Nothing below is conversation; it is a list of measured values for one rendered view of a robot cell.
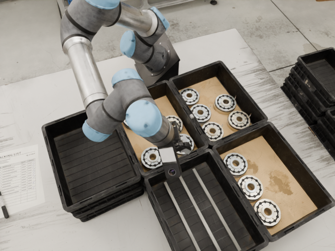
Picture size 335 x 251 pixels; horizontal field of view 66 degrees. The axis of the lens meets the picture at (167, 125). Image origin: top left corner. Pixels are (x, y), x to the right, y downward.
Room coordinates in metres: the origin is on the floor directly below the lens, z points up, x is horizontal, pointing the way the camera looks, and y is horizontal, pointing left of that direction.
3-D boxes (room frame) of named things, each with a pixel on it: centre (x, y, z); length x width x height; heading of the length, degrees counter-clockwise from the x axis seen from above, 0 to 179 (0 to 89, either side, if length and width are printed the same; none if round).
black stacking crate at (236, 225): (0.22, -0.13, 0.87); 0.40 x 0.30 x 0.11; 27
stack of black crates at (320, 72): (1.20, -1.10, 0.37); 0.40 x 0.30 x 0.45; 21
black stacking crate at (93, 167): (0.44, 0.32, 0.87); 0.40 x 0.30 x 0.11; 27
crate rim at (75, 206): (0.44, 0.32, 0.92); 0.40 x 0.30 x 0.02; 27
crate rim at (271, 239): (0.36, -0.40, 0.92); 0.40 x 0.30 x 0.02; 27
